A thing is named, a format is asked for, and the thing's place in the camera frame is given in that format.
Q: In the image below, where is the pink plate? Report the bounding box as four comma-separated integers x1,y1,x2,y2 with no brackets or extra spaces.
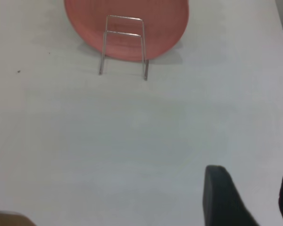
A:
63,0,191,62

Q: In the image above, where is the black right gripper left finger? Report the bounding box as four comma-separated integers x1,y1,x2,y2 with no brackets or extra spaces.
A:
202,165,260,226

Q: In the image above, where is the metal wire plate rack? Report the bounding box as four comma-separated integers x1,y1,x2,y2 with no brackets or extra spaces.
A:
98,15,149,82

